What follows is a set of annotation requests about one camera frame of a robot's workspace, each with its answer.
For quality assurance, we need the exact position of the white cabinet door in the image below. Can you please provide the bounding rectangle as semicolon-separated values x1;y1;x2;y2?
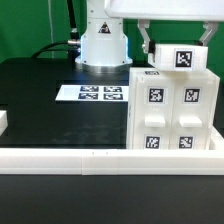
169;80;211;150
132;80;174;150

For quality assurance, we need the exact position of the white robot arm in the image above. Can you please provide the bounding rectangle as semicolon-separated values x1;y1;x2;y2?
76;0;224;72

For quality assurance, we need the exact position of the white marker base plate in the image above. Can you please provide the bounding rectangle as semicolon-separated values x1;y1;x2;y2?
55;85;129;102

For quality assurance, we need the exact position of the white cabinet top block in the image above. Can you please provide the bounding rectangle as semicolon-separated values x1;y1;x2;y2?
148;44;208;71

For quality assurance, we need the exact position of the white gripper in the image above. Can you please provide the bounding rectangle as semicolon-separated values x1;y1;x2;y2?
104;0;224;54

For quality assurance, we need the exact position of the white cabinet body box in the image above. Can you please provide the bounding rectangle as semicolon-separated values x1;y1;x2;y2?
126;68;220;150

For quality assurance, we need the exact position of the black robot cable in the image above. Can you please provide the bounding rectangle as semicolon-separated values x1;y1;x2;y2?
31;0;83;58

